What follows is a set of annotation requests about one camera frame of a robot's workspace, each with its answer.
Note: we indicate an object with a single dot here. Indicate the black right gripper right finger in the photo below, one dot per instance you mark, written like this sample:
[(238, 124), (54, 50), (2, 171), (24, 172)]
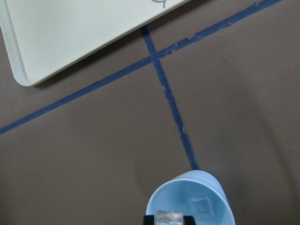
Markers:
[(188, 220)]

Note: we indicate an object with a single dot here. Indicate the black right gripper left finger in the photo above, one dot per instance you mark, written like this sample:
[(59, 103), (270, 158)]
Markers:
[(149, 220)]

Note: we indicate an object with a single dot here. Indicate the light blue cup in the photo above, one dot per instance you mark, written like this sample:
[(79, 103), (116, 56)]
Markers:
[(174, 194)]

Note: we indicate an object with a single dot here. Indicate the cream bear tray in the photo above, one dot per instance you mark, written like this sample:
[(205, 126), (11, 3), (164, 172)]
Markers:
[(44, 37)]

